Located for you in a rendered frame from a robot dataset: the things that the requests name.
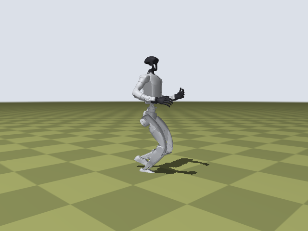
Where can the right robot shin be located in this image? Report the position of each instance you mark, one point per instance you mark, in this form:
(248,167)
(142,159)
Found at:
(155,157)

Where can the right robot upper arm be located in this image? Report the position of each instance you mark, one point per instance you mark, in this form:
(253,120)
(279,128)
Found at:
(142,80)

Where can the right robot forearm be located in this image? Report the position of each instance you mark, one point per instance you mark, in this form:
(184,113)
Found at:
(143,97)

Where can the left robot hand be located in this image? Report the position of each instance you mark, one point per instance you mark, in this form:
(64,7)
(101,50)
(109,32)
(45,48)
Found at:
(179,95)

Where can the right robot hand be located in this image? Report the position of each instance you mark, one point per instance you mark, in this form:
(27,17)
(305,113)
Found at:
(163,100)

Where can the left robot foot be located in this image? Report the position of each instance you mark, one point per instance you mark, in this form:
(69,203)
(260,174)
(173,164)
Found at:
(138,159)

